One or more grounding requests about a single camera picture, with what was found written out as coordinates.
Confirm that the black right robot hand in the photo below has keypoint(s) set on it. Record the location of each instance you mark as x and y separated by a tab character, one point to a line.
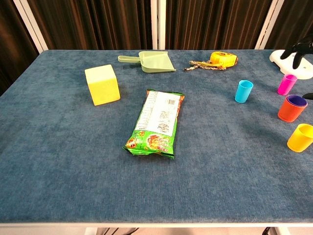
303	46

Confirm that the pink plastic cup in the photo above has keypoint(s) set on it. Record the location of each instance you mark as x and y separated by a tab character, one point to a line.
284	86

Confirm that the dark purple plastic cup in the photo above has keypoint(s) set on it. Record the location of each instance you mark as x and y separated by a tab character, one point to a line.
297	101

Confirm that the light blue plastic cup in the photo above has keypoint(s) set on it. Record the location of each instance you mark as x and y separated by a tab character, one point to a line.
242	94

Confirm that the yellow plastic cup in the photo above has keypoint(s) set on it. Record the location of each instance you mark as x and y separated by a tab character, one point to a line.
299	142

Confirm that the large orange plastic cup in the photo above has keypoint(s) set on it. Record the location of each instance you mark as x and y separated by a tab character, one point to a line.
288	113

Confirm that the dark brown curtain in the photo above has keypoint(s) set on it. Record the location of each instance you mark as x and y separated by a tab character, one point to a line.
97	24
12	49
215	24
291	19

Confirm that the yellow tape measure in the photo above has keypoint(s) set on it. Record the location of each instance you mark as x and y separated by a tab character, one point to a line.
223	58

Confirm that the light green plastic dustpan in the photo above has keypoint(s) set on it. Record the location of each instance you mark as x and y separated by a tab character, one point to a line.
155	62

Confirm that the green snack bag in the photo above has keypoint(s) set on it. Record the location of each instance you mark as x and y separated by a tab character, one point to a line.
156	117

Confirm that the yellow cube box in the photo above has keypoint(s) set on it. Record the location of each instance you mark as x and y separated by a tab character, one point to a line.
104	88

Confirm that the blue fabric tablecloth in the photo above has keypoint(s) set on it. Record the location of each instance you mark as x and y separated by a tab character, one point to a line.
73	171

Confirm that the white frame post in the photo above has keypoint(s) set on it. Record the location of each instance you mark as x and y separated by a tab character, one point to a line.
158	24
30	24
269	24

